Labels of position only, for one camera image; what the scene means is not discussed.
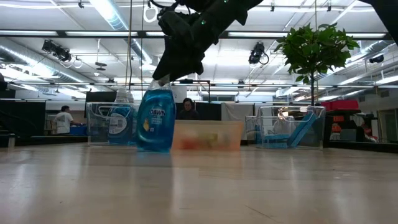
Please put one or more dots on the black disc ceiling lamp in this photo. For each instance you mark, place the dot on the black disc ceiling lamp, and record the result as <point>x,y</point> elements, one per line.
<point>101,65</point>

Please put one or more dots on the silver metal post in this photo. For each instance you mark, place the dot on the silver metal post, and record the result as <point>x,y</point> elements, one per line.
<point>11,140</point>

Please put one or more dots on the green potted plant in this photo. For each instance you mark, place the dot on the green potted plant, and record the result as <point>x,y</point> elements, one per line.
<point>314,46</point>

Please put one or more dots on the green dish brush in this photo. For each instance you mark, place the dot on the green dish brush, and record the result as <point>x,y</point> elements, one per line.
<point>214,141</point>

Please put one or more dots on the black partition panel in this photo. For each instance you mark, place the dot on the black partition panel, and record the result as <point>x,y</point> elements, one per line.
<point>21,118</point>

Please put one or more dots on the blue storage crate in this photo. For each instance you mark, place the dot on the blue storage crate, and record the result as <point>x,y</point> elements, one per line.
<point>79,130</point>

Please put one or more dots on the black tube frame stand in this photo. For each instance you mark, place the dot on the black tube frame stand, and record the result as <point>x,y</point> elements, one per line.
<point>199,81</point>

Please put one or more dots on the light blue sponge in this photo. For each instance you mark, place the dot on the light blue sponge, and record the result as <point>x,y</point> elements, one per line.
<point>303,127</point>
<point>275,145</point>

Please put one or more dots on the black ceiling spotlight cluster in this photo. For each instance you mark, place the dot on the black ceiling spotlight cluster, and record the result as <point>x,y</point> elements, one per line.
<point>62,54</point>

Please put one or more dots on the blue dish soap bottle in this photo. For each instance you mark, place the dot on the blue dish soap bottle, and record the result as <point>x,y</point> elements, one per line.
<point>155,124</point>
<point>119,124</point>

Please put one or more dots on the black monitor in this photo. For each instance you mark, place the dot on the black monitor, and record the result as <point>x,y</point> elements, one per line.
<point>101,96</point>

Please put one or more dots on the seated person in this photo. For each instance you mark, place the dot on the seated person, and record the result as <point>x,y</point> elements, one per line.
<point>188,107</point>

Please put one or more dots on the red box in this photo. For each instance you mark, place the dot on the red box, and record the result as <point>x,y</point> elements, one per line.
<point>340,104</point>

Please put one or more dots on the red dish brush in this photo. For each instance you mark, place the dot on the red dish brush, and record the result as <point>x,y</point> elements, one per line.
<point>191,143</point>

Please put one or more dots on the clear plastic bin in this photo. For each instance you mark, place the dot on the clear plastic bin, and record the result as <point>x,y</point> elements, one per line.
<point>96,137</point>
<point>321,137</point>

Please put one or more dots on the person in white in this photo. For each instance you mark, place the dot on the person in white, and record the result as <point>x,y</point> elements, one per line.
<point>63,121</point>

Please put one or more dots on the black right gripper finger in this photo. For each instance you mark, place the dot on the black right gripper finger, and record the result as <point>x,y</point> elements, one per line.
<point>174,65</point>

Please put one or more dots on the orange plastic bin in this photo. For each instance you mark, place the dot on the orange plastic bin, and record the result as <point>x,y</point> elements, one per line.
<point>211,130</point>

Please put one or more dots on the wide black screen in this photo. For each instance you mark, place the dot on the wide black screen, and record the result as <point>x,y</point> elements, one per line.
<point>208,110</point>

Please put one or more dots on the white hanging cloth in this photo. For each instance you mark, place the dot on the white hanging cloth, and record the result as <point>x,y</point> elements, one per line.
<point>237,110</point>

